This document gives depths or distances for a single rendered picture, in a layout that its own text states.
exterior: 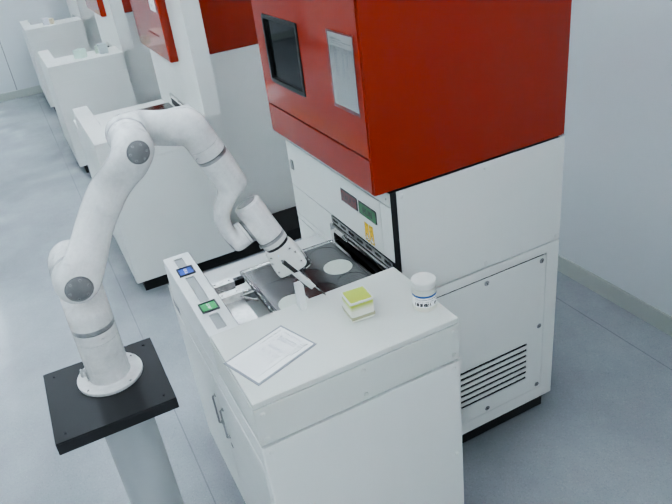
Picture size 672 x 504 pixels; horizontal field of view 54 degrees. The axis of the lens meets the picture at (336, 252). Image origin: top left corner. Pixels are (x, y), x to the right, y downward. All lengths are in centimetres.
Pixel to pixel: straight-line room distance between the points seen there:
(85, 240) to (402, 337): 87
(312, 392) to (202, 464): 129
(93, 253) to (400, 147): 91
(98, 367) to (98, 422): 16
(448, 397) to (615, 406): 120
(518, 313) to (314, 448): 107
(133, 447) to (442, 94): 141
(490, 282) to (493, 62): 78
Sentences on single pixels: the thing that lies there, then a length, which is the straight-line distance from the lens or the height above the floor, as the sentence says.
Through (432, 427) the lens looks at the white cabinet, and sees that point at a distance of 207.
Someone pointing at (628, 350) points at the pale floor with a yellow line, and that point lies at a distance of 340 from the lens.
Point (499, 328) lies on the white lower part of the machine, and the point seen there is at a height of 53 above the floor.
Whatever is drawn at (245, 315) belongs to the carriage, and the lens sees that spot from 215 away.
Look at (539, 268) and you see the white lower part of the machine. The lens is 256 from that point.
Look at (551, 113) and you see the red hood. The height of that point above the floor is 131.
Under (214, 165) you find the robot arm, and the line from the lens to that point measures 184.
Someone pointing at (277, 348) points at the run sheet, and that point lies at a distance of 184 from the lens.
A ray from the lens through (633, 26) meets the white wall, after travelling 320.
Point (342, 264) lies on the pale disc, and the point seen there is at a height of 90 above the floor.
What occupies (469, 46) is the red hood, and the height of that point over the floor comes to 159.
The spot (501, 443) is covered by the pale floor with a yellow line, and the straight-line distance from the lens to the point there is 287.
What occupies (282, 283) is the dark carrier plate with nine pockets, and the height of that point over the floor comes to 90.
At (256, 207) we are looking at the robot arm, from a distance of 194.
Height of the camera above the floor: 207
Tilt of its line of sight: 30 degrees down
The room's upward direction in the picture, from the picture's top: 8 degrees counter-clockwise
